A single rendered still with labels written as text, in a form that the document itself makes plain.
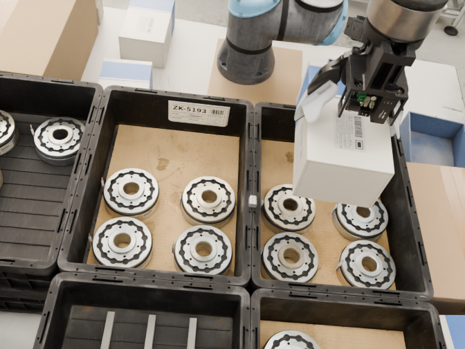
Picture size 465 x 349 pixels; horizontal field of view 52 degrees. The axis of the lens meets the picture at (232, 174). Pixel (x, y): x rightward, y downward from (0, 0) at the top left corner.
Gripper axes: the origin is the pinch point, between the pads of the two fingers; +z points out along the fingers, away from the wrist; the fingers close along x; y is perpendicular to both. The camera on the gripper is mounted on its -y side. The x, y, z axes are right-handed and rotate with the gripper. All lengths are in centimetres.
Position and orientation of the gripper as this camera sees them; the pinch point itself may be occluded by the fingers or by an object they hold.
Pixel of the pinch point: (342, 124)
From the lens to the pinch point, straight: 74.2
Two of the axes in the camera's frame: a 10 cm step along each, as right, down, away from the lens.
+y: -1.1, 8.1, -5.8
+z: -1.2, 5.7, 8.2
